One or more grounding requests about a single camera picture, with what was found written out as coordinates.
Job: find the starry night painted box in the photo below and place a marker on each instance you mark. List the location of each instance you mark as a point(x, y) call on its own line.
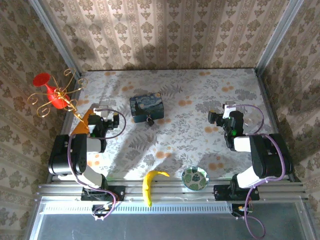
point(146, 105)

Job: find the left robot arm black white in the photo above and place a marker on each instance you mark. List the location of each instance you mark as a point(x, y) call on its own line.
point(65, 155)

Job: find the floral table cloth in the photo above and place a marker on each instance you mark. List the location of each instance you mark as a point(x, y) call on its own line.
point(190, 140)

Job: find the green leaf print bowl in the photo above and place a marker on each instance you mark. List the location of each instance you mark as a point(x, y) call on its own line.
point(195, 178)

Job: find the red vase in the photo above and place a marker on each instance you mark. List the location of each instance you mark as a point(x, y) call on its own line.
point(41, 80)

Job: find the yellow banana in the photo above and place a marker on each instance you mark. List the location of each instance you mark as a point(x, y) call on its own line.
point(146, 190)

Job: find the grey metal panel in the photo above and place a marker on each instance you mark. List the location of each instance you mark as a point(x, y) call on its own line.
point(162, 227)

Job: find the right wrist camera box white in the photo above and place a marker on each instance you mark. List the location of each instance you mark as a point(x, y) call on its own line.
point(227, 110)

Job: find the aluminium side rail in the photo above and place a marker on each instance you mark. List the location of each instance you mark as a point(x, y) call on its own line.
point(66, 120)
point(269, 100)

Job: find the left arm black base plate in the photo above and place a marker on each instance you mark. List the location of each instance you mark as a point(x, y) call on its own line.
point(117, 193)

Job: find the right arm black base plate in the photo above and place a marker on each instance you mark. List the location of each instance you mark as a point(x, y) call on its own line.
point(220, 193)

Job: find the aluminium frame rail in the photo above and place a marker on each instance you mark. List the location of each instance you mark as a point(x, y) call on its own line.
point(62, 190)

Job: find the aluminium frame post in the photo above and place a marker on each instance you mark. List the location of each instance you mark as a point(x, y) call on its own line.
point(278, 37)
point(55, 37)

